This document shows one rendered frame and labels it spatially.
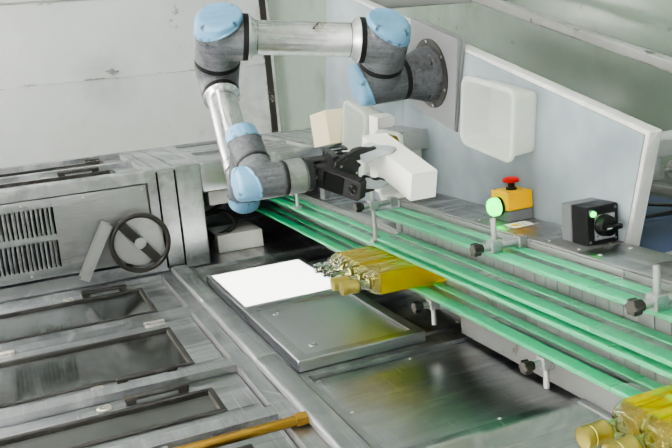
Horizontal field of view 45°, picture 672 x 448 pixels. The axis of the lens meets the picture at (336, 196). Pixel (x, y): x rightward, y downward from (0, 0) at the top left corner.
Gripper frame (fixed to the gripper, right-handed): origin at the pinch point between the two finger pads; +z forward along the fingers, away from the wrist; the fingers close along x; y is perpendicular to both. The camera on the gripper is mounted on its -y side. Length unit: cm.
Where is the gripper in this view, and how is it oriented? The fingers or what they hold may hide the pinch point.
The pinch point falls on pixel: (392, 165)
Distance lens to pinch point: 179.4
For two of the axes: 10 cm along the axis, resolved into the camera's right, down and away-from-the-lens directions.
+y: -3.9, -3.9, 8.3
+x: -0.2, 9.1, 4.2
